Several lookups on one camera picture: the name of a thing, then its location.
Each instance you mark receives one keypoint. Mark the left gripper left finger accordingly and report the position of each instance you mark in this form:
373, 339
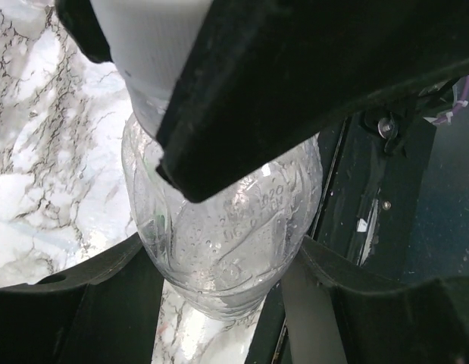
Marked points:
104, 310

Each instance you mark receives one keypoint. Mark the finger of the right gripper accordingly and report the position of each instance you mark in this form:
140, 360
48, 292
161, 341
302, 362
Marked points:
81, 23
263, 76

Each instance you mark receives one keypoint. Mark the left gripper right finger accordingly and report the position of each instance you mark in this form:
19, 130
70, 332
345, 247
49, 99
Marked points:
338, 312

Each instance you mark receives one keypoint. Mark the blue white bottle cap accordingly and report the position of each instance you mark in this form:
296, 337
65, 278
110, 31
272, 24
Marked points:
149, 43

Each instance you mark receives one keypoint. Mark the clear bottle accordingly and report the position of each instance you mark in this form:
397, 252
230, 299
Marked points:
223, 255

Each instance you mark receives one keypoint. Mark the black mounting rail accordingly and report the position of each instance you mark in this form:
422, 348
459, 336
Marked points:
366, 211

